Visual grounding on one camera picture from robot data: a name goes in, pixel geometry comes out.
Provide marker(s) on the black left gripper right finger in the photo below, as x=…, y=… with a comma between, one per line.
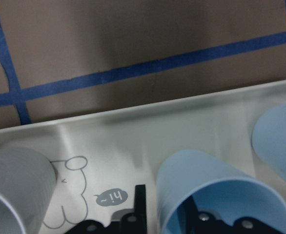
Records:
x=213, y=214

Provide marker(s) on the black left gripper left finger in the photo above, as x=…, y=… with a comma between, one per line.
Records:
x=134, y=222

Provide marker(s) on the light blue plastic cup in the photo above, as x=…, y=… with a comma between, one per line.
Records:
x=216, y=187

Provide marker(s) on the grey plastic cup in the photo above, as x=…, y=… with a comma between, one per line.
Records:
x=27, y=182

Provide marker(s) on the cream plastic tray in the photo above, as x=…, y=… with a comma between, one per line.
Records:
x=102, y=156

